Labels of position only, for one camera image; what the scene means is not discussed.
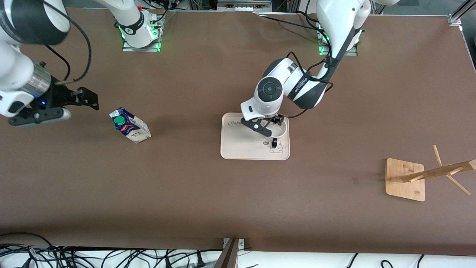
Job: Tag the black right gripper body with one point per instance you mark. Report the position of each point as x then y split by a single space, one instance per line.
62 96

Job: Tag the white smiley mug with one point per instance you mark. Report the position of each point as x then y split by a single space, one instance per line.
279 131

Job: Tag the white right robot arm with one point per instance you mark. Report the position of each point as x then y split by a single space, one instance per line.
15 67

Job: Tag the blue white milk carton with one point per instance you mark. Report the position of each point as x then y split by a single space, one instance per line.
132 128

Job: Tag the cream rabbit print tray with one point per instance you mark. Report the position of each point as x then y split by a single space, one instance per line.
238 145

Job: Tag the brown table mat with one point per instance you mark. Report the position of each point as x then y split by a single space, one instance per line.
186 186

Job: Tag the white power strip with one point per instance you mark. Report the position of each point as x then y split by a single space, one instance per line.
243 4

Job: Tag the wooden mug tree rack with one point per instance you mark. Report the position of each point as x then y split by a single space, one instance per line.
403 186

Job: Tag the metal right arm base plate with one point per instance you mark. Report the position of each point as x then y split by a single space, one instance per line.
141 49

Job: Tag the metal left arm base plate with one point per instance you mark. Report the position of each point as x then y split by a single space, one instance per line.
351 52

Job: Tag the small metal post bracket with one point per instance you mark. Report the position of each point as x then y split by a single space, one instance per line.
241 243

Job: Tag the dark camera stand post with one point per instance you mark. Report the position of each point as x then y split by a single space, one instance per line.
227 257

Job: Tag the aluminium frame profile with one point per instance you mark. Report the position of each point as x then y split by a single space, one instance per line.
456 15

